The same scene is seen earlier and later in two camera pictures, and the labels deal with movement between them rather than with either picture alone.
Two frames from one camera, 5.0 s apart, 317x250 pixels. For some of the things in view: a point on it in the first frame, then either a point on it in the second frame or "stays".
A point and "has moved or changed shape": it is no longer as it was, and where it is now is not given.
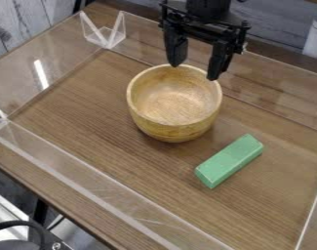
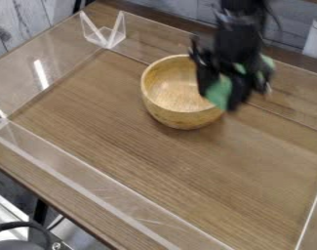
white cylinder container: [315, 43] stays
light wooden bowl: [175, 102] has moved or changed shape
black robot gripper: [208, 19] to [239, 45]
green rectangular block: [230, 160] to [219, 91]
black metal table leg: [41, 211] stays
